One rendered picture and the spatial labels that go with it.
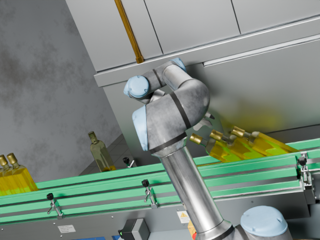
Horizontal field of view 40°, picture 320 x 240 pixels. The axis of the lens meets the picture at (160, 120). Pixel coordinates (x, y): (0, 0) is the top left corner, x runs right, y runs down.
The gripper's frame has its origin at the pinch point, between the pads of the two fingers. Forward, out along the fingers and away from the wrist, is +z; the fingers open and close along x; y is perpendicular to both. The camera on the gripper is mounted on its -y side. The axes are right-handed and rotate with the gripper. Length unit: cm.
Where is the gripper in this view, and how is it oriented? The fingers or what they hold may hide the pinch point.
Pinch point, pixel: (211, 119)
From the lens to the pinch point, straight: 172.1
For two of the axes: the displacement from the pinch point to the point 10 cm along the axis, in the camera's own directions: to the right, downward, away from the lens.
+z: 9.0, 4.3, -0.3
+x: -2.5, 4.8, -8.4
